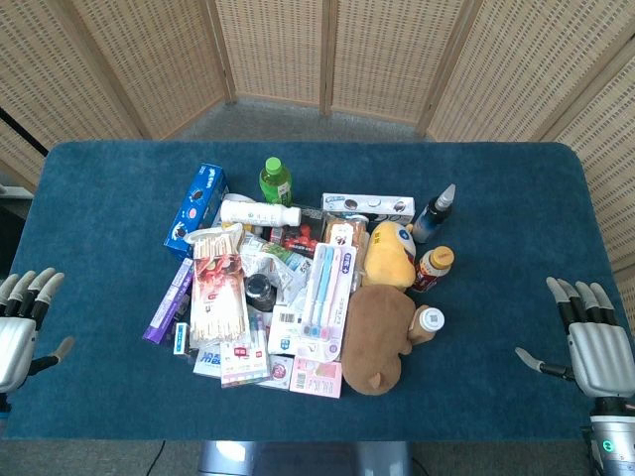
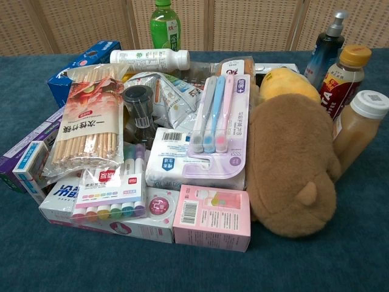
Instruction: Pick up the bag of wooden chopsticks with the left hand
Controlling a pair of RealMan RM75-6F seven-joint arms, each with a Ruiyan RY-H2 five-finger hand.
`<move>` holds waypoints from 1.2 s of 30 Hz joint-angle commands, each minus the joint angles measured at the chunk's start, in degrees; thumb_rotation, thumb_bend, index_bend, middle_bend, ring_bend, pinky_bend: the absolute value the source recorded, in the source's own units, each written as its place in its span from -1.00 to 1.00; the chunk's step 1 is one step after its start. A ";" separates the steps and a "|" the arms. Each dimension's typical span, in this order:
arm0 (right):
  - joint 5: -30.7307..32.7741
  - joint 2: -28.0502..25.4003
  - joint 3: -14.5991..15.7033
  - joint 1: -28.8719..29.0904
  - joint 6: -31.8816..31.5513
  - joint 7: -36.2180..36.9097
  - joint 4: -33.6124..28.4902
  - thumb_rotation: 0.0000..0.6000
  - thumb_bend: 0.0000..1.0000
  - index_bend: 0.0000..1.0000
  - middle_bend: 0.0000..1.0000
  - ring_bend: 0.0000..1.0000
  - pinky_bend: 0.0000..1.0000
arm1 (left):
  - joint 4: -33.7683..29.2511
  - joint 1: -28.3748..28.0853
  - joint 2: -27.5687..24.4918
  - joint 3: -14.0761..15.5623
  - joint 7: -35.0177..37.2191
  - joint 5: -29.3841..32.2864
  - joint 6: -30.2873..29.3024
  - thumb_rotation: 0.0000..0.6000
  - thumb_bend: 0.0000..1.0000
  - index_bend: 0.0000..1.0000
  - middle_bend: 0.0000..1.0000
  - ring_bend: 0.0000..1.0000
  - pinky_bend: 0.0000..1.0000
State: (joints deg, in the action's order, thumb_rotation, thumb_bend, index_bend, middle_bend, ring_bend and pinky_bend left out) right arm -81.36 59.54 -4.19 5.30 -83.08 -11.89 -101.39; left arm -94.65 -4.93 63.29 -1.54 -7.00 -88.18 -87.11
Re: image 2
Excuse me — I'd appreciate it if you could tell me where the three-toothbrush blister pack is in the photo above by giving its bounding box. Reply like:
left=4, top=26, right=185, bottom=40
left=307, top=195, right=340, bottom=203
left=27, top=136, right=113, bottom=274
left=182, top=74, right=252, bottom=179

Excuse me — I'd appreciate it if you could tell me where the white tissue pack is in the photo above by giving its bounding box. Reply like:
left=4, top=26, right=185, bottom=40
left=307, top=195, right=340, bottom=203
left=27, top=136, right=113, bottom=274
left=145, top=127, right=247, bottom=192

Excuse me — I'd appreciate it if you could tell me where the packaged bread with white label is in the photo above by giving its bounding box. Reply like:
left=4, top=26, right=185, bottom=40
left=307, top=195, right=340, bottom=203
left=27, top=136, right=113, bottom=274
left=216, top=56, right=256, bottom=83

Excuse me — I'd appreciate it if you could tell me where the highlighter marker set pack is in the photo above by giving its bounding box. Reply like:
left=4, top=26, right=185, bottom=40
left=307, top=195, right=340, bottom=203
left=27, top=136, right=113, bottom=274
left=70, top=143, right=147, bottom=222

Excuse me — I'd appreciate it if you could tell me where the clear pack of bamboo chopsticks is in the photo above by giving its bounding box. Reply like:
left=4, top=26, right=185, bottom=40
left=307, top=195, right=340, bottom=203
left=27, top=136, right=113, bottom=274
left=42, top=63, right=130, bottom=178

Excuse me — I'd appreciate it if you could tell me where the silver crinkled snack bag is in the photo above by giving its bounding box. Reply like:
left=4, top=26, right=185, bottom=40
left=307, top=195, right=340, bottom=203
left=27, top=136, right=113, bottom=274
left=122, top=71, right=210, bottom=131

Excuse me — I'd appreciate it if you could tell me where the pink cardboard box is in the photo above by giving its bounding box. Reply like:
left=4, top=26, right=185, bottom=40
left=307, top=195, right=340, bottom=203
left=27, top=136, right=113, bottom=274
left=172, top=184, right=252, bottom=253

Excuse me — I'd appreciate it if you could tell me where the white plastic bottle green print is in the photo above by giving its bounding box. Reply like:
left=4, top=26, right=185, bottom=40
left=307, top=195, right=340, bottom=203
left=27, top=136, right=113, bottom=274
left=109, top=48, right=191, bottom=73

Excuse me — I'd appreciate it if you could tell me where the brown plush toy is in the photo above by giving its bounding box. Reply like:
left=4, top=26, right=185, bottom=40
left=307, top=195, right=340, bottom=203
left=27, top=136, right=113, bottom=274
left=244, top=92, right=343, bottom=238

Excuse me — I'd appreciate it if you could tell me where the white box blue lettering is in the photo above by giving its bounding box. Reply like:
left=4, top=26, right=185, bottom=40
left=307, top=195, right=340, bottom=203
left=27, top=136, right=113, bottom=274
left=38, top=176, right=180, bottom=244

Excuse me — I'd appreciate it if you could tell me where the yellow plush toy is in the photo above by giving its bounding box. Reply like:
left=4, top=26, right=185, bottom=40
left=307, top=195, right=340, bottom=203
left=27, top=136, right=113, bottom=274
left=258, top=67, right=322, bottom=103

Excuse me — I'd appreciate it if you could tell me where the green tea bottle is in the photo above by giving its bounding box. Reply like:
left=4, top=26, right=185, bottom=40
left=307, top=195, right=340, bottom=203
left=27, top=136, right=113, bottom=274
left=149, top=0, right=182, bottom=52

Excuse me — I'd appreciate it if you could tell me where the woven folding screen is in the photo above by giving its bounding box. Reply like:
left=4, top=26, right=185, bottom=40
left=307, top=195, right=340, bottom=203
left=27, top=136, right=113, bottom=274
left=0, top=0, right=389, bottom=57

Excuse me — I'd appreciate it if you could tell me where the dark blue cardboard box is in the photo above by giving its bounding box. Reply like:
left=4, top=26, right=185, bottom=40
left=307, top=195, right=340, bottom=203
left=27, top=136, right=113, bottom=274
left=46, top=40, right=122, bottom=108

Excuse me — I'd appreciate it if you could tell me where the blue pump dispenser bottle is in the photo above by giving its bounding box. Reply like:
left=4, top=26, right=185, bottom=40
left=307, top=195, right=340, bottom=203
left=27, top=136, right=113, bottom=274
left=303, top=9, right=349, bottom=91

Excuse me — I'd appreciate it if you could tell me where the red label coffee bottle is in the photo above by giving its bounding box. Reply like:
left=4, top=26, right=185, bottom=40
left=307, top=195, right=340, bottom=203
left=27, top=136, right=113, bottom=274
left=318, top=44, right=373, bottom=122

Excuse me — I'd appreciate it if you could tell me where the yellow juice bottle white cap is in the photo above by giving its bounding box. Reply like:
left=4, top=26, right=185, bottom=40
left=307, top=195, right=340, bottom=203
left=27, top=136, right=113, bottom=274
left=332, top=89, right=389, bottom=177

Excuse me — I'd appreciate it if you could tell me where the small blue white box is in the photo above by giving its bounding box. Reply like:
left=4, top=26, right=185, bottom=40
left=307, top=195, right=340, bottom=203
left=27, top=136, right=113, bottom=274
left=12, top=140, right=51, bottom=205

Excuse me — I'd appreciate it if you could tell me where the purple cardboard box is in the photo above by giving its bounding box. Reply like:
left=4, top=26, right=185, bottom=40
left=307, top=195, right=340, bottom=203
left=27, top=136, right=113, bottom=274
left=0, top=106, right=66, bottom=194

